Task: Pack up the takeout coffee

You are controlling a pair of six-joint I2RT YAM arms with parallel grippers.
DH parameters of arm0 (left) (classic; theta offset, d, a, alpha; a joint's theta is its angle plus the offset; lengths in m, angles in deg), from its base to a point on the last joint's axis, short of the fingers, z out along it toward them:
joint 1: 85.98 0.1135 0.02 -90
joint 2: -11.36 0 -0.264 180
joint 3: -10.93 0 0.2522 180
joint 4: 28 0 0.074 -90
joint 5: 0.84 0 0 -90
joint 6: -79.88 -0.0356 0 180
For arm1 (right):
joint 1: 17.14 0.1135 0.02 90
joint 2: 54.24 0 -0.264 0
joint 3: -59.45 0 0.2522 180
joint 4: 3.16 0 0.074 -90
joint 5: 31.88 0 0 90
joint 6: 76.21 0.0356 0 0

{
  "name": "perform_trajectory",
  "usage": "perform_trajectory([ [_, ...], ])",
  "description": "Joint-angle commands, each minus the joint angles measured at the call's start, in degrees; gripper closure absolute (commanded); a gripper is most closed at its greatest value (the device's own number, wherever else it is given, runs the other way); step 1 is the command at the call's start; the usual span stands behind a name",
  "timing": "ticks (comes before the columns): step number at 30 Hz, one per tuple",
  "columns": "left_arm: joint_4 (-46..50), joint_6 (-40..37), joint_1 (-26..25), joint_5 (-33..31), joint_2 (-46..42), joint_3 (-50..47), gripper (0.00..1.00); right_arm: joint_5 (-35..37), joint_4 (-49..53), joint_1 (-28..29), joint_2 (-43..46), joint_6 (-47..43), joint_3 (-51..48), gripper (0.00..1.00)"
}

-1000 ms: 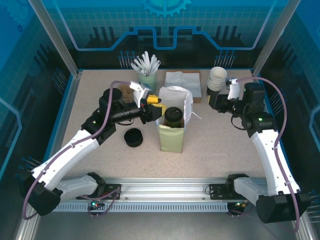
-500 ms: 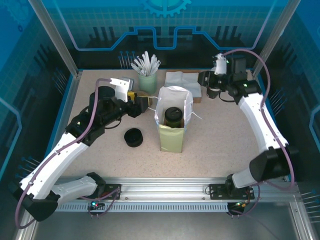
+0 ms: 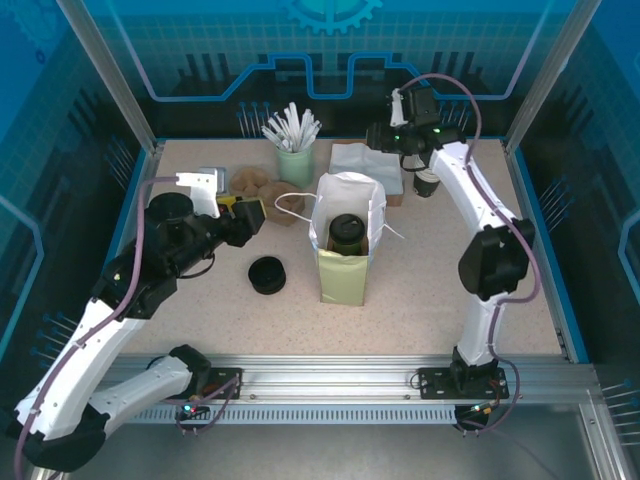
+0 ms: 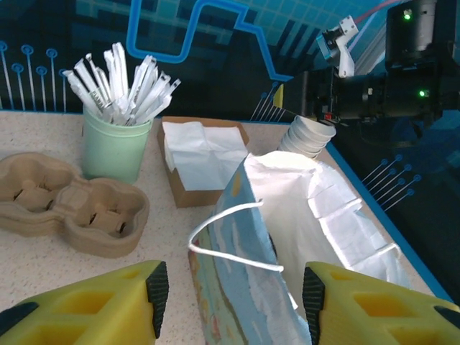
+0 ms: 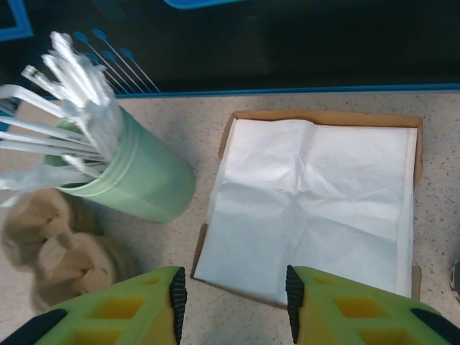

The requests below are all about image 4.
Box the white wrapped straw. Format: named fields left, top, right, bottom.
left=127, top=54, right=159, bottom=116
left=143, top=78, right=183, bottom=119
left=73, top=59, right=112, bottom=112
left=111, top=42, right=130, bottom=105

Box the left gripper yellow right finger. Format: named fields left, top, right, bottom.
left=302, top=261, right=460, bottom=345

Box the white paper napkin stack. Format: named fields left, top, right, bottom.
left=161, top=121, right=249, bottom=191

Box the stack of pulp cup carriers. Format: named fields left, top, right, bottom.
left=0, top=151, right=151, bottom=259

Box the green paper takeout bag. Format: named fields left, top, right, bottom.
left=187, top=149, right=413, bottom=345

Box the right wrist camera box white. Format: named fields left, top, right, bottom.
left=321, top=16, right=360, bottom=78

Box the wrapped white utensils bundle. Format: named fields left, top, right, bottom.
left=63, top=70, right=109, bottom=118

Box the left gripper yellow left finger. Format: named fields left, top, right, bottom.
left=0, top=260, right=170, bottom=345

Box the aluminium frame post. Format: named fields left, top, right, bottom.
left=354, top=14, right=389, bottom=75

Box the mint green straw holder cup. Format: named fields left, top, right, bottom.
left=81, top=103, right=154, bottom=185

